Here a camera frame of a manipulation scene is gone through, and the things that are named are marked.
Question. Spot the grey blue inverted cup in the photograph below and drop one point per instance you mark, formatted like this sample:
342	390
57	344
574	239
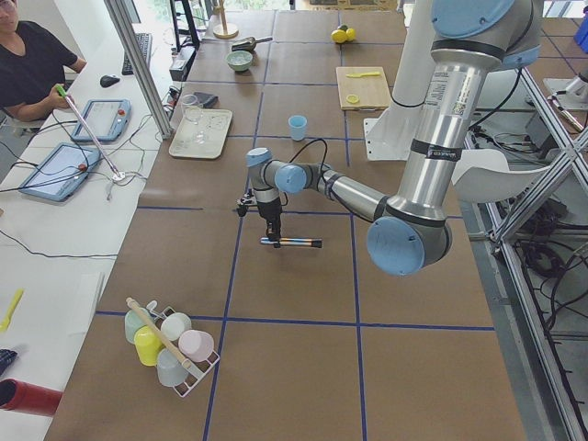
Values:
169	370

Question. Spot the steel muddler black tip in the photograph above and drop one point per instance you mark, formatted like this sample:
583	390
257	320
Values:
292	242

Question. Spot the cream bear serving tray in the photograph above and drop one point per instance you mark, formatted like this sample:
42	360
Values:
215	123

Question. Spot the blue teach pendant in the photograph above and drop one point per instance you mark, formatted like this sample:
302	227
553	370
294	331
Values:
60	174
107	119

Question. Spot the black computer mouse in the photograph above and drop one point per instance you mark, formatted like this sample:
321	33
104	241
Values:
107	81

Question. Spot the white chair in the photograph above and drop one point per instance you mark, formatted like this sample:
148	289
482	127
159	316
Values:
483	175

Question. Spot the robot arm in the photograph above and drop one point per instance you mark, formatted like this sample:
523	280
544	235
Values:
454	46

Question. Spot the yellow inverted cup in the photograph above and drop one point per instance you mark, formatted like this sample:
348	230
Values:
147	345

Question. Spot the clear wine glass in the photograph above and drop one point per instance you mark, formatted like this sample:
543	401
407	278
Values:
192	112

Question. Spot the bamboo cutting board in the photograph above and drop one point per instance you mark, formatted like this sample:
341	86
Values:
373	92

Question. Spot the person in black shirt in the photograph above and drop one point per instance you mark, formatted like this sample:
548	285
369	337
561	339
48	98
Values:
32	67

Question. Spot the white inverted cup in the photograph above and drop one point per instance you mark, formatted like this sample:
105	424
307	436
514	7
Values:
175	325

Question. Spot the aluminium frame post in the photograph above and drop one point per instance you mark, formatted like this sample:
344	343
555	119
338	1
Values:
121	20

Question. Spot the wooden rack handle stick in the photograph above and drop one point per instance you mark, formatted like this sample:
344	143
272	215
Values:
185	362

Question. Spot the blue teach pendant near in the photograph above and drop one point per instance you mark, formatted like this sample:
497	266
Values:
60	174

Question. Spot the green bowl of ice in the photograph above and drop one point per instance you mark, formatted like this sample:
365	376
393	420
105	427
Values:
239	61

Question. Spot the red cylinder bottle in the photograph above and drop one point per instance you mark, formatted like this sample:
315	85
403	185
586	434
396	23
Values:
23	397

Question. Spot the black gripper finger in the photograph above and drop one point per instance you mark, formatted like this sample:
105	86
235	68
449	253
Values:
273	232

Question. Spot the halved lemon slice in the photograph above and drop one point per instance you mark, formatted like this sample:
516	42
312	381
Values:
352	98

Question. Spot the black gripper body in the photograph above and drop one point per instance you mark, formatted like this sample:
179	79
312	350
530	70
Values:
268	211

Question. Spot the light blue plastic cup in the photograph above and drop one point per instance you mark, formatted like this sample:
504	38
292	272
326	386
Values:
297	127

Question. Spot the folded grey cloth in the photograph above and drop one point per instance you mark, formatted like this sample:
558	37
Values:
206	100

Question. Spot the mint green inverted cup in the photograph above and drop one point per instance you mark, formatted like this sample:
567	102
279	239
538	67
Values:
132	324

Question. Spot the blue teach pendant far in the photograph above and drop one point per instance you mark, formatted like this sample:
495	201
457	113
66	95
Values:
107	119

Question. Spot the yellow lemon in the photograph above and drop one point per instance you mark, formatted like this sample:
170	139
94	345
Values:
350	34
339	36

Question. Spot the white wire cup rack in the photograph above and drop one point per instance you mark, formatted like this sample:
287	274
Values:
191	382

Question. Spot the yellow plastic knife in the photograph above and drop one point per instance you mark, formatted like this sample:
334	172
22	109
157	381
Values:
363	74

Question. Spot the pink inverted cup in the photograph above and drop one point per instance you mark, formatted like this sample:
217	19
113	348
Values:
196	345

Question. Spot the steel ice scoop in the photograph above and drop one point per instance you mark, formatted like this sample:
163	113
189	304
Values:
249	43

